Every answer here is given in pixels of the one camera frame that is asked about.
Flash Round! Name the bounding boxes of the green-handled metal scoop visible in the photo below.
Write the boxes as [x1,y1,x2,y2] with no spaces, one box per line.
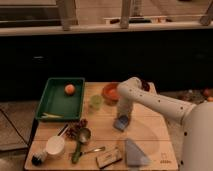
[71,128,91,164]

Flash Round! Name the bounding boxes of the black and white brush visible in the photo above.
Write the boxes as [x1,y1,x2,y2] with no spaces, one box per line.
[31,151,47,166]

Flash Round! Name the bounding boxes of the brown pine cone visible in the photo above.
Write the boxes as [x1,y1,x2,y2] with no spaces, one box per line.
[66,119,88,139]

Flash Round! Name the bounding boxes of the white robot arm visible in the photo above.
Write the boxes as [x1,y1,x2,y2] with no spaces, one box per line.
[117,77,213,171]

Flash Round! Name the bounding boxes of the grey folded cloth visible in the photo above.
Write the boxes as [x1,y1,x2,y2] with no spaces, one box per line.
[125,138,150,167]

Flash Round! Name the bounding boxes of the wooden block with label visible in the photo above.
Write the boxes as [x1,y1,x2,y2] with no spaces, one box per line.
[96,148,122,169]

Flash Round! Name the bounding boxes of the orange bowl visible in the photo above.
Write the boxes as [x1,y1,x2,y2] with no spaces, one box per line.
[102,82,119,101]

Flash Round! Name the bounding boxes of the green plastic tray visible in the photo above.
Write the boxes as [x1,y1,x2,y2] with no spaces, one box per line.
[35,77,85,122]

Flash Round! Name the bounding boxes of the black cable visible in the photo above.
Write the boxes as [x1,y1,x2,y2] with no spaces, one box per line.
[0,108,32,148]

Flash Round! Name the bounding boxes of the yellow-green vegetable piece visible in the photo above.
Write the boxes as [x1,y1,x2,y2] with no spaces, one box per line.
[41,113,63,118]

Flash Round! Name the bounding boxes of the green plastic cup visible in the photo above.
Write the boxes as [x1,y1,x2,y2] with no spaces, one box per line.
[89,95,103,110]

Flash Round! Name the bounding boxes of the white cup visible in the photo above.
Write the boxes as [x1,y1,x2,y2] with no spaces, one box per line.
[45,136,65,158]

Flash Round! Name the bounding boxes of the orange fruit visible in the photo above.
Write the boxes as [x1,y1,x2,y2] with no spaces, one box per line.
[64,84,75,95]

